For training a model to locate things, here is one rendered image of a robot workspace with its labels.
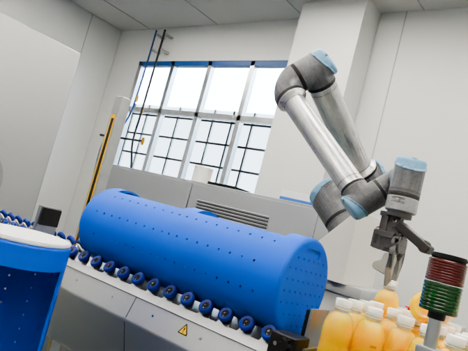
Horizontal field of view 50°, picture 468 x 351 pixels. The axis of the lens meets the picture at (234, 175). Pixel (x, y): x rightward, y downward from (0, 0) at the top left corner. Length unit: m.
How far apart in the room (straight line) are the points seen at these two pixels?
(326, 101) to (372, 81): 2.71
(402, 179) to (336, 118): 0.58
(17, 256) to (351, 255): 1.20
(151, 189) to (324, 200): 2.08
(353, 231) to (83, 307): 1.03
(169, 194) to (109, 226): 2.10
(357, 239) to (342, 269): 0.14
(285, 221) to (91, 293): 1.65
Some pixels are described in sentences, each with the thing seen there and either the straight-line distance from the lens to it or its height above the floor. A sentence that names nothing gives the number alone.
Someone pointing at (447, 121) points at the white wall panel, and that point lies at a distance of 4.31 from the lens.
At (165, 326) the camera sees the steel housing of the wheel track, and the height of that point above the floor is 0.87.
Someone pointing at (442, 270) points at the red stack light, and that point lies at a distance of 0.92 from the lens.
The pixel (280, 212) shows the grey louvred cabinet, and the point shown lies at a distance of 3.20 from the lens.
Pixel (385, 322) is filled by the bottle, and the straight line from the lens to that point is 1.39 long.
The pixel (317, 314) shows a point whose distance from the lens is 1.41.
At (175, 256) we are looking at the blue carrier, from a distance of 1.55.
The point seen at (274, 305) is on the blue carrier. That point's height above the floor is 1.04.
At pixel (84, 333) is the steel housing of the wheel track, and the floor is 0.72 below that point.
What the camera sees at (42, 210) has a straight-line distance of 2.30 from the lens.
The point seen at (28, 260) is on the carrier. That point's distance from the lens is 1.44.
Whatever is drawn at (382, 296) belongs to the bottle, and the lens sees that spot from 1.50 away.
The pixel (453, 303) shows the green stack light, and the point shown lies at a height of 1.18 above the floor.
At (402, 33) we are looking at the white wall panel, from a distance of 4.76.
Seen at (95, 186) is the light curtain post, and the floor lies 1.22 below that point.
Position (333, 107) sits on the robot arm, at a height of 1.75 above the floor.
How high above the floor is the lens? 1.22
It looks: 5 degrees up
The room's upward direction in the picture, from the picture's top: 15 degrees clockwise
